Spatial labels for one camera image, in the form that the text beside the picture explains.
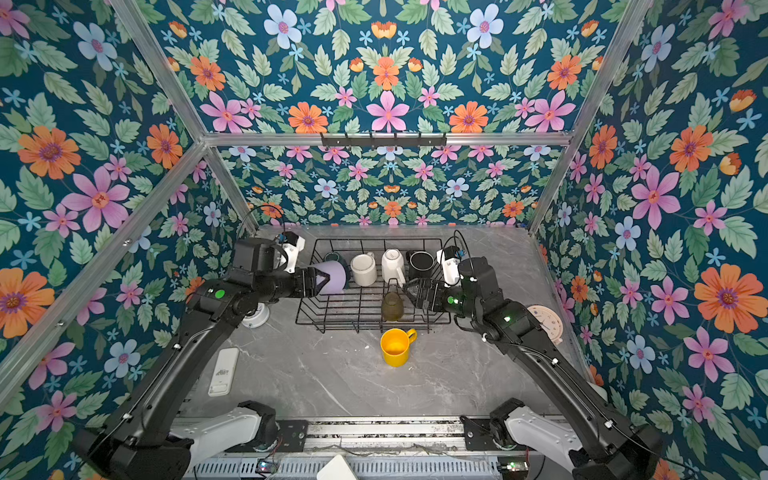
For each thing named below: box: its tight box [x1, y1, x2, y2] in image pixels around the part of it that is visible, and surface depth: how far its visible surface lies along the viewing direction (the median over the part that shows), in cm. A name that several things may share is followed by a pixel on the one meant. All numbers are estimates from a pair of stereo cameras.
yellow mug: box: [380, 328, 418, 368], surface depth 85 cm
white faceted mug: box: [381, 248, 406, 288], surface depth 96 cm
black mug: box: [406, 250, 435, 279], surface depth 97 cm
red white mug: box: [350, 252, 377, 287], surface depth 98 cm
